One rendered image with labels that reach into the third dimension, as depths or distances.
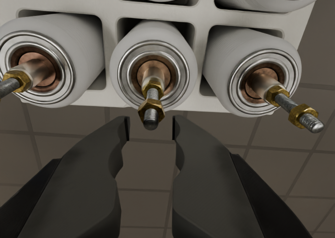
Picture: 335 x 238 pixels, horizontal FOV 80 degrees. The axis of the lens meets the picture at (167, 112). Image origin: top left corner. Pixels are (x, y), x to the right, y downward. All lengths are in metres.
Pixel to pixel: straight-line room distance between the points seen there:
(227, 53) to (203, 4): 0.07
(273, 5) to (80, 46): 0.19
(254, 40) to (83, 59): 0.18
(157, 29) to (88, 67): 0.09
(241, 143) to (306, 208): 0.42
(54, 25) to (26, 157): 0.53
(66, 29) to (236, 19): 0.20
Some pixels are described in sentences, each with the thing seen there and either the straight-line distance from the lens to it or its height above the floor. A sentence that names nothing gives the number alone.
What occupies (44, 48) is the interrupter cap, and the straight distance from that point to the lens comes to 0.23.
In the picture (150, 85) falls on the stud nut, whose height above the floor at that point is 0.29.
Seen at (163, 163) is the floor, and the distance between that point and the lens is 0.62.
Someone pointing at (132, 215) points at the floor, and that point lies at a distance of 0.81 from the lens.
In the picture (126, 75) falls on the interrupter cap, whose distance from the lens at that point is 0.22.
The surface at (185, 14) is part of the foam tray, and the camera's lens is 0.28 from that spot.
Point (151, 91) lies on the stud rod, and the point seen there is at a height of 0.30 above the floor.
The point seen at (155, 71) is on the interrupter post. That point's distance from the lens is 0.20.
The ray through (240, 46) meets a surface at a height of 0.24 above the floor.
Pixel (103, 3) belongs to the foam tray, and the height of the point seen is 0.18.
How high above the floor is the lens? 0.46
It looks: 61 degrees down
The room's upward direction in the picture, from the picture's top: 175 degrees clockwise
